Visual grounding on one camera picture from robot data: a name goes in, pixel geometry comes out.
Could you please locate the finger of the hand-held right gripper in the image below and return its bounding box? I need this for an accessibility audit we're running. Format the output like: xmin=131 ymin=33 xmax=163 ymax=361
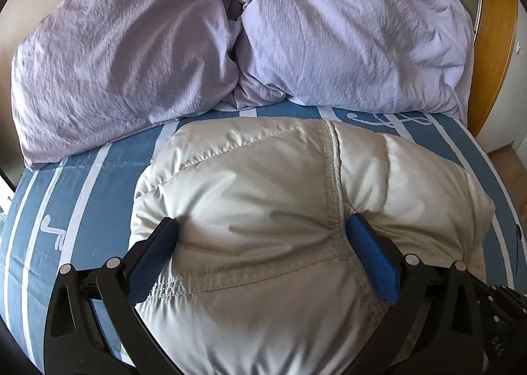
xmin=473 ymin=285 xmax=527 ymax=364

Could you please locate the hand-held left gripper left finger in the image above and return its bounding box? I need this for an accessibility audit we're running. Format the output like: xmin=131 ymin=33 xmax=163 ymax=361
xmin=43 ymin=217 xmax=182 ymax=375

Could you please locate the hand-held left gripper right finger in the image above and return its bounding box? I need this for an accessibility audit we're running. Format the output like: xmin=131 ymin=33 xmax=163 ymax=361
xmin=345 ymin=214 xmax=495 ymax=375

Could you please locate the beige down jacket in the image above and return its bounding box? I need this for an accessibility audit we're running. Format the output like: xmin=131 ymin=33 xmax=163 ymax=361
xmin=127 ymin=117 xmax=497 ymax=375

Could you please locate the blue striped bed sheet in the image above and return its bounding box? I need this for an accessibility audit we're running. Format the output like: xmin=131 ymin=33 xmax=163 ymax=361
xmin=0 ymin=104 xmax=527 ymax=375

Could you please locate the lilac duvet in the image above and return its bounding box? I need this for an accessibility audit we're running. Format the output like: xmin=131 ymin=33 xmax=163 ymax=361
xmin=10 ymin=0 xmax=477 ymax=172

